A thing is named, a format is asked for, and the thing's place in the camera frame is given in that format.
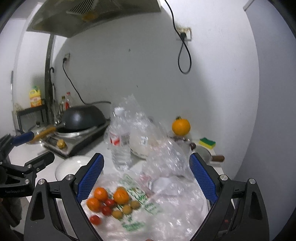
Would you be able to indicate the brown longan two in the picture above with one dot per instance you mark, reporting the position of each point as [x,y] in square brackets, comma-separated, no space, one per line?
[127,210]

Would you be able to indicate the bagged white bowl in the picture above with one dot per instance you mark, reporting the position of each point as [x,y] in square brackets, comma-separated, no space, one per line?
[143,131]

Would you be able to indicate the glass pot lid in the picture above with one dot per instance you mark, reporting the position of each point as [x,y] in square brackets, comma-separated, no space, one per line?
[39,128]

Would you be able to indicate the red cherry tomato three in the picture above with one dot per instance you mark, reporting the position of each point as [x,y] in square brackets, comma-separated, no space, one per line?
[95,220]

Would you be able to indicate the red cherry tomato one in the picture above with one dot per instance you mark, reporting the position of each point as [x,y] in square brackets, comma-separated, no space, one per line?
[110,203]

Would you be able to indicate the crumpled clear plastic bag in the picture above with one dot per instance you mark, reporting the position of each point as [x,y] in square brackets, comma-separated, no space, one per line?
[167,160]

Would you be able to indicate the mandarin orange one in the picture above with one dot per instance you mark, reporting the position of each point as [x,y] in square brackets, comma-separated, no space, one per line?
[100,194]

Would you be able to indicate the yellow green sponge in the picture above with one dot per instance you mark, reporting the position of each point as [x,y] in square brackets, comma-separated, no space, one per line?
[205,142]

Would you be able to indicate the red label sauce bottle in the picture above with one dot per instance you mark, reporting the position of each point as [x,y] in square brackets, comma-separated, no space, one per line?
[68,103]

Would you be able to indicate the mandarin orange three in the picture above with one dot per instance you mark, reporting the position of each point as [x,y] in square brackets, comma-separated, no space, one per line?
[93,204]

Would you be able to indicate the range hood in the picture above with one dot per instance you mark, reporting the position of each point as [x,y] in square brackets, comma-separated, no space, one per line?
[69,18]

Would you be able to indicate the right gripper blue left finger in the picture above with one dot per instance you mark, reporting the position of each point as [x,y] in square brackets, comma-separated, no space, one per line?
[86,177]

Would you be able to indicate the wall power outlet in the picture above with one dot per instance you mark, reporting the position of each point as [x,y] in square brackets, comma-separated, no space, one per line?
[185,33]

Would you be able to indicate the brown longan three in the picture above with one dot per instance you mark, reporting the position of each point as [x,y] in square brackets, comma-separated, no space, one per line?
[117,214]

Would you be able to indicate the clear oil bottle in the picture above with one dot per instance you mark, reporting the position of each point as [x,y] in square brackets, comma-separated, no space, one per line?
[62,107]

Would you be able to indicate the white round plate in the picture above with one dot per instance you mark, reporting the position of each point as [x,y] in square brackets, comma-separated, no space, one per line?
[70,166]

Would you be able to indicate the large orange by wall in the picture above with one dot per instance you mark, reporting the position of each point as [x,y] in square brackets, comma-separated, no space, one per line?
[181,127]

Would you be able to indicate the black wok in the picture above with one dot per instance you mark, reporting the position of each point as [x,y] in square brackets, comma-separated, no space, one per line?
[75,119]

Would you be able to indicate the yellow cooking oil jug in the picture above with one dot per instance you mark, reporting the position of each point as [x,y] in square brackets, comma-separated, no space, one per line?
[35,97]

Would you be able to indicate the mandarin orange two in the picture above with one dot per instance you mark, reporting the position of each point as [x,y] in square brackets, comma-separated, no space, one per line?
[121,196]

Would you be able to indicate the black dish rack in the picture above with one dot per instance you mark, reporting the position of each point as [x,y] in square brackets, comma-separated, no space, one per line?
[27,118]

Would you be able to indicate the printed clear plastic bag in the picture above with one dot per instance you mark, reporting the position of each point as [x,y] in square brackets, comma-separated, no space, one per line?
[172,207]

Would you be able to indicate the clear plastic water bottle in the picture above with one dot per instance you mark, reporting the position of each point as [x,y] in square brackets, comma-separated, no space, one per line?
[119,134]

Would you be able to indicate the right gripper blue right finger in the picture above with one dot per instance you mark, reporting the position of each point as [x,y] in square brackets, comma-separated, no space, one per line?
[206,177]

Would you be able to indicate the steel induction cooker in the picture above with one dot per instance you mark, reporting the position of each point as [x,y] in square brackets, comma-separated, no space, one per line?
[68,144]

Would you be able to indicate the brown longan one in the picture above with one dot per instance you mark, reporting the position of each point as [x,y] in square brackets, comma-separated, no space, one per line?
[135,204]

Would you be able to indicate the small pan wooden handle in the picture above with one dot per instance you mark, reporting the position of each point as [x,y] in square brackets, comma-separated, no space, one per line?
[206,155]

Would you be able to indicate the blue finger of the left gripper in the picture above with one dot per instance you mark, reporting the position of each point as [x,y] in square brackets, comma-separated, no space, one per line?
[40,162]
[22,139]

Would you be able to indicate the red cherry tomato two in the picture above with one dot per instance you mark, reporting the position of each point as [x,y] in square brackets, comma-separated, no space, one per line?
[107,211]

